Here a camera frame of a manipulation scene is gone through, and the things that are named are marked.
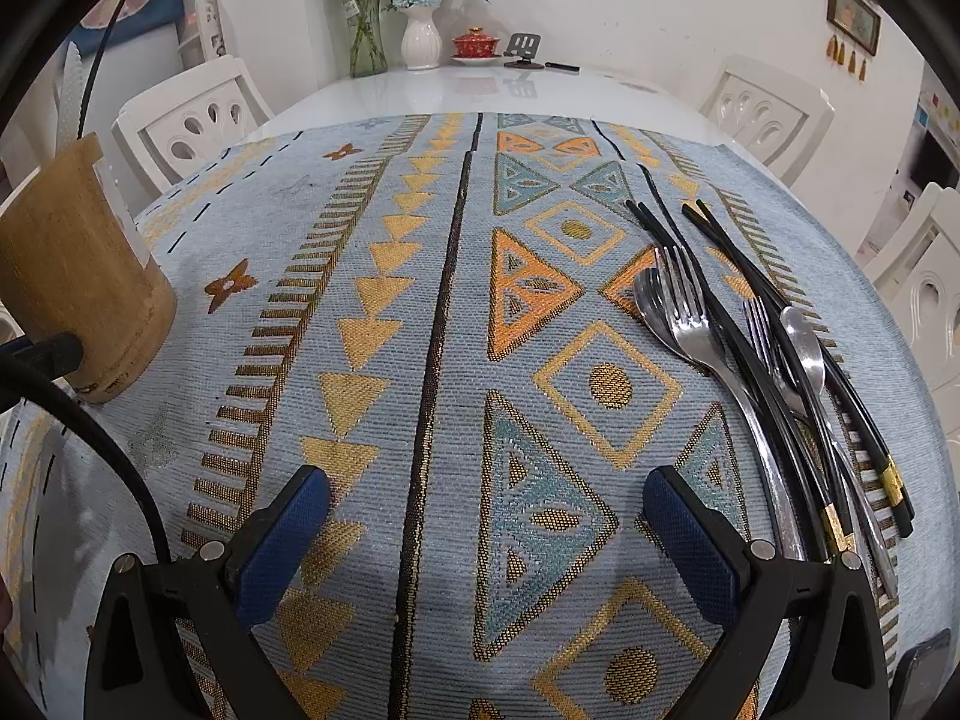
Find smartphone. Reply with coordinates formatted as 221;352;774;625
889;628;955;720

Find white storage rack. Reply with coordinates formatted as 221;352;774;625
176;0;226;61

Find large metal spoon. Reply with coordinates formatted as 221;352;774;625
632;268;706;368

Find hanging yellow tassels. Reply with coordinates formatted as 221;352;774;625
827;34;878;77

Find red lidded teacup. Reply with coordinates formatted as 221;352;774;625
450;26;500;66

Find small metal spoon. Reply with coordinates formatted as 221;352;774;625
778;304;901;602

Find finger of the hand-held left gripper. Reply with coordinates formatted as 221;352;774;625
0;334;85;385

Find patterned blue tablecloth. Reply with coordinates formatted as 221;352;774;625
0;111;960;720

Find black cable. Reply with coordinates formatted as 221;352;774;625
0;360;175;563

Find black television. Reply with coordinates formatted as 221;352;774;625
907;124;960;192

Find glass vase with green stems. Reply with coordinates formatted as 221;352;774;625
307;0;398;78

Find bamboo utensil holder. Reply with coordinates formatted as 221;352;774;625
0;131;179;406

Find large metal fork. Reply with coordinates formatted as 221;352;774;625
654;244;811;563

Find grey phone stand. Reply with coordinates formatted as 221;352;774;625
504;31;547;70

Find silver metal spoon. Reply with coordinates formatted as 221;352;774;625
741;296;848;466

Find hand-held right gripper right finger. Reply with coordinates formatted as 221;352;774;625
643;465;893;720

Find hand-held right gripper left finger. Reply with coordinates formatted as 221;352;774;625
82;465;331;720

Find white dining chair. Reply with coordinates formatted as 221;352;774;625
862;181;960;421
699;52;836;185
112;55;276;196

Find white vase with blue flowers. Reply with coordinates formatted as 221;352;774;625
382;0;503;72

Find small framed picture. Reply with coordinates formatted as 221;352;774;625
826;0;882;40

